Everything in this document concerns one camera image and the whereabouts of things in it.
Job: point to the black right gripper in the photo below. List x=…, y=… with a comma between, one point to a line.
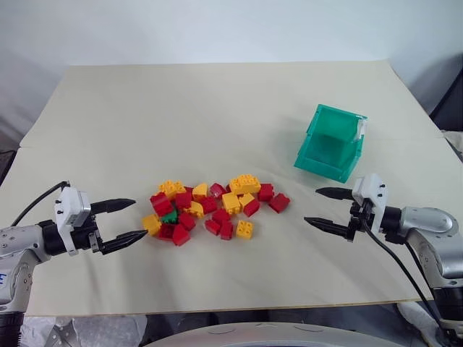
x=361, y=217

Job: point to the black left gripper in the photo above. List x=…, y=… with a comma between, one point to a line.
x=85, y=238

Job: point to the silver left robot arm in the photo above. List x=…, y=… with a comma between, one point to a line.
x=21, y=242

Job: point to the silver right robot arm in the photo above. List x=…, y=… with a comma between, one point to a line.
x=430, y=224

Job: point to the green plastic bin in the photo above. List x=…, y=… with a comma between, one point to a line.
x=327, y=144

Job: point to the red toy block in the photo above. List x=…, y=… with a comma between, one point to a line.
x=217, y=189
x=265, y=192
x=212, y=227
x=181, y=235
x=251, y=208
x=208, y=205
x=220, y=215
x=226, y=230
x=187, y=221
x=279, y=203
x=183, y=200
x=165, y=232
x=161, y=204

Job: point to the green plastic toy brick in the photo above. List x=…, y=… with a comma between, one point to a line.
x=170, y=218

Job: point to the crumpled clear plastic sheet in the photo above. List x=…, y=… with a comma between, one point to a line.
x=90, y=330

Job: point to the grey rounded robot body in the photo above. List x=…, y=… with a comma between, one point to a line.
x=275, y=334

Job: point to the dark object behind table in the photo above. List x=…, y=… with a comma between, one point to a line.
x=450, y=90

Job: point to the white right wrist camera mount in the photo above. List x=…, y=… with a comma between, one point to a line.
x=374, y=191

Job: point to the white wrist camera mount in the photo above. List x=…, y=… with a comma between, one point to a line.
x=374, y=191
x=68, y=209

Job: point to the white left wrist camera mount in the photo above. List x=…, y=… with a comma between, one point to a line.
x=68, y=209

